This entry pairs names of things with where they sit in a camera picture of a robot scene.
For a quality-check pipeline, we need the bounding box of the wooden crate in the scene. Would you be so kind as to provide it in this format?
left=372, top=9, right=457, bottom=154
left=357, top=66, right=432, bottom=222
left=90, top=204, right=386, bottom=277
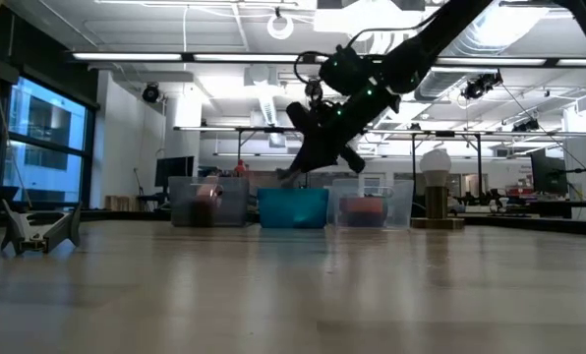
left=103, top=194, right=141, bottom=212

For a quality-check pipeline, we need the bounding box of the white ring light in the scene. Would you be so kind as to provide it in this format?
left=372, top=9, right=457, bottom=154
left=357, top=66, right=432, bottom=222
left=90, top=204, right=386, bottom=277
left=265, top=11, right=296, bottom=41

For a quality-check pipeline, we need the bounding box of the black computer monitor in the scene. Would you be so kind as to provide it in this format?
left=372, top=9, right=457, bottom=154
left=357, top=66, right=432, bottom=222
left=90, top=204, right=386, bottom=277
left=529, top=148, right=569, bottom=197
left=153, top=155, right=197, bottom=189

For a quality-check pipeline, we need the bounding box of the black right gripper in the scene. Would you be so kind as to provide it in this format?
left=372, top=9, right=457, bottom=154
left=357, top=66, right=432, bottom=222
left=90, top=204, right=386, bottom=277
left=286, top=100, right=373, bottom=180

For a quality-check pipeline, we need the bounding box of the large glass window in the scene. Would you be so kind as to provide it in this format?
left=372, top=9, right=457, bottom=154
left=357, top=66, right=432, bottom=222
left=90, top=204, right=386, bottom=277
left=0, top=73, right=93, bottom=210

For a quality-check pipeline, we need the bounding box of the teal plastic bin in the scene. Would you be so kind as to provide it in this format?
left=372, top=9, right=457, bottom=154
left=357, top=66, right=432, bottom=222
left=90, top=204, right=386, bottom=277
left=257, top=187, right=330, bottom=230

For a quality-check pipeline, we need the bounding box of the black workbench frame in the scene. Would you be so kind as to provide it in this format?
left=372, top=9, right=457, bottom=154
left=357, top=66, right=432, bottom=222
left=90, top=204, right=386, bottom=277
left=233, top=126, right=312, bottom=191
left=410, top=129, right=485, bottom=198

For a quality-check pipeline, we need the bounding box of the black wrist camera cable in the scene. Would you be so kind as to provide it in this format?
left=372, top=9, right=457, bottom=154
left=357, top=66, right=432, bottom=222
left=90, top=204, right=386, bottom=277
left=292, top=9, right=441, bottom=88

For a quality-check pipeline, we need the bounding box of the orange tape roll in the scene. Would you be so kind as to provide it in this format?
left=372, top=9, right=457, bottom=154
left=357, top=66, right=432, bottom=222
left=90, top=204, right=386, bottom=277
left=339, top=196, right=389, bottom=214

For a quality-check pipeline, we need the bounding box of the black ceiling camera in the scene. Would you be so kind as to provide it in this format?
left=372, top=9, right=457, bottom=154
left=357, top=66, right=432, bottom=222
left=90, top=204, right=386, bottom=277
left=512, top=117, right=540, bottom=134
left=305, top=78, right=323, bottom=102
left=141, top=82, right=161, bottom=104
left=461, top=70, right=504, bottom=101

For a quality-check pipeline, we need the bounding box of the clear plastic bin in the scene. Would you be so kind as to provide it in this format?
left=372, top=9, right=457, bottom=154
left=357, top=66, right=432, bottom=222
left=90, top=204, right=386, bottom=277
left=327, top=178, right=415, bottom=230

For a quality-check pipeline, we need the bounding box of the silver air duct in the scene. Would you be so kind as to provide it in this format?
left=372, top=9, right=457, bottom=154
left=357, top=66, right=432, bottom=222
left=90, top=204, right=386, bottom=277
left=413, top=0, right=525, bottom=102

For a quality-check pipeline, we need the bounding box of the yellow power cable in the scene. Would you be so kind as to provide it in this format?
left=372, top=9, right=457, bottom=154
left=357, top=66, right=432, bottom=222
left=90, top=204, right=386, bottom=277
left=0, top=0, right=33, bottom=207

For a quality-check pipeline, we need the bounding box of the purple tape roll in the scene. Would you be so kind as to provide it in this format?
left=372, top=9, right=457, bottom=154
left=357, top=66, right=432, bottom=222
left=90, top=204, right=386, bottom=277
left=342, top=210, right=387, bottom=228

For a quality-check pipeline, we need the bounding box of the smoked grey plastic bin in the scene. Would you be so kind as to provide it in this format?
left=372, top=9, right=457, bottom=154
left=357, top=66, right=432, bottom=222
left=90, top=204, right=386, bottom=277
left=168, top=175, right=251, bottom=228

